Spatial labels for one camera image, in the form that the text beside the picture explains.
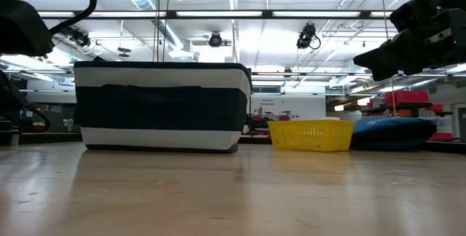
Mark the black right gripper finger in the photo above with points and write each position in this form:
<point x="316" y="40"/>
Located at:
<point x="393" y="59"/>

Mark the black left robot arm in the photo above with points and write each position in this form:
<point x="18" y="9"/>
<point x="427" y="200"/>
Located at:
<point x="22" y="28"/>

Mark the red storage bin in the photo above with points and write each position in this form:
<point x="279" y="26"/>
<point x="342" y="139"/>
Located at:
<point x="407" y="97"/>

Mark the yellow plastic basket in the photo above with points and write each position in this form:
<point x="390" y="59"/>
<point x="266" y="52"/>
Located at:
<point x="309" y="135"/>

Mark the navy white striped fabric bin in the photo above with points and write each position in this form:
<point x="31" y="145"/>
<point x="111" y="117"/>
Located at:
<point x="160" y="108"/>

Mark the dark storage shelf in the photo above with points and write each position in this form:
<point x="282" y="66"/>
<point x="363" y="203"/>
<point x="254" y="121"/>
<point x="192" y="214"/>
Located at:
<point x="397" y="105"/>

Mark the blue first aid pouch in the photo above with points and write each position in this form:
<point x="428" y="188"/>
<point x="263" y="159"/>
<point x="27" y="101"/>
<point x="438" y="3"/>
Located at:
<point x="393" y="132"/>

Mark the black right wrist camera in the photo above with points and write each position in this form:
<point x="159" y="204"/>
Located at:
<point x="415" y="14"/>

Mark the black ceiling-mounted camera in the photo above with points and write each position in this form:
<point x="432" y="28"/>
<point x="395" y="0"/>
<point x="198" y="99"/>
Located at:
<point x="306" y="35"/>
<point x="215" y="40"/>
<point x="81" y="38"/>

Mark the white wall board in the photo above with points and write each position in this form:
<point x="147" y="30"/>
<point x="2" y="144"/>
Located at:
<point x="287" y="106"/>

